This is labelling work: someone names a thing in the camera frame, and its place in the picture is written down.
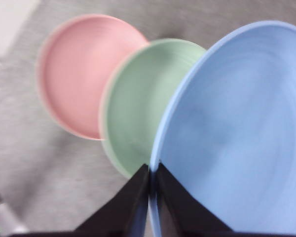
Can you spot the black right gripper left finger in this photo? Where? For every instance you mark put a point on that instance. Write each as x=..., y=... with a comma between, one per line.
x=121, y=212

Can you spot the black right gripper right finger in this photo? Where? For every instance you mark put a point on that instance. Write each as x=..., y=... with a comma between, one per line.
x=185, y=214

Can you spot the green round plate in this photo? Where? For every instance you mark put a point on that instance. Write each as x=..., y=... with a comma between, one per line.
x=138, y=111

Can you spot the blue round plate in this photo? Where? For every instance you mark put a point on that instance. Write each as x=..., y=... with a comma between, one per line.
x=236, y=123

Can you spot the pink round plate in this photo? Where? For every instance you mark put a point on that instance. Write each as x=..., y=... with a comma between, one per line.
x=84, y=74

